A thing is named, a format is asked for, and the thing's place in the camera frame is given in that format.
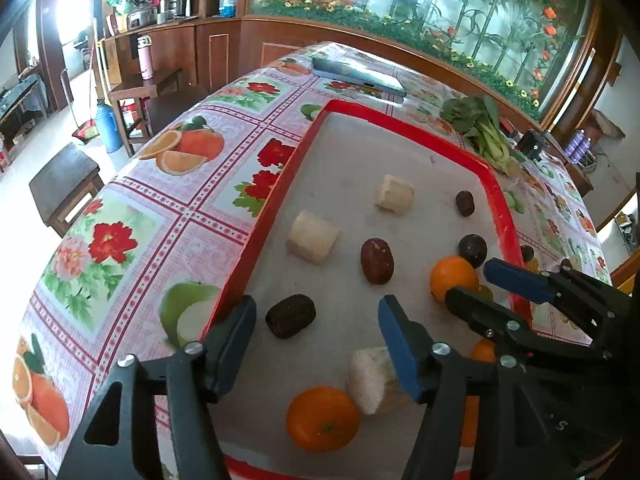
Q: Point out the wooden sideboard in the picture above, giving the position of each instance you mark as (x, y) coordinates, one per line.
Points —
(200, 55)

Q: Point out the wooden side table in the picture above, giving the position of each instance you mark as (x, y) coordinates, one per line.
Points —
(145, 90)

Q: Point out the green leafy vegetable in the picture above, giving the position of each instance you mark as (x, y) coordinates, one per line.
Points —
(475, 120)

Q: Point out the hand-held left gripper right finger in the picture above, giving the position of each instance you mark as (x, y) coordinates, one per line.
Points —
(400, 350)

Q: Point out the blue bottle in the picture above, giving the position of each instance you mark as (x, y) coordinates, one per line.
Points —
(109, 127)

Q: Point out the black cylindrical device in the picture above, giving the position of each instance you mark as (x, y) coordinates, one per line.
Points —
(532, 144)

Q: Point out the large orange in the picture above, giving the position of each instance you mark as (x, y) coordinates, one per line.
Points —
(322, 419)

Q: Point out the smartphone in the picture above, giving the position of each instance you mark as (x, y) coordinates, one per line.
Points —
(357, 77)

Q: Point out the dark wooden stool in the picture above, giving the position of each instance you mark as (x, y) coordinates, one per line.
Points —
(65, 180)

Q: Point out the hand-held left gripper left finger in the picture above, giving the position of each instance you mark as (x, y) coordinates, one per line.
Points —
(235, 350)

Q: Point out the pink thermos bottle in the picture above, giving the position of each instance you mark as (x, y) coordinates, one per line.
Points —
(145, 57)

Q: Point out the large speckled red date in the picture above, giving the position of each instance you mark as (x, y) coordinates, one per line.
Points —
(377, 260)

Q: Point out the flower display glass cabinet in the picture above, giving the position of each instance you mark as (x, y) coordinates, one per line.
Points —
(425, 10)

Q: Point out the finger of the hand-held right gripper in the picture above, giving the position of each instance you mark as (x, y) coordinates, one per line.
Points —
(515, 280)
(470, 307)

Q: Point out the red tray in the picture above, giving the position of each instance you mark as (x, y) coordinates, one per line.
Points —
(360, 170)

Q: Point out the green grape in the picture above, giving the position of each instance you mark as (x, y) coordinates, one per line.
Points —
(485, 291)

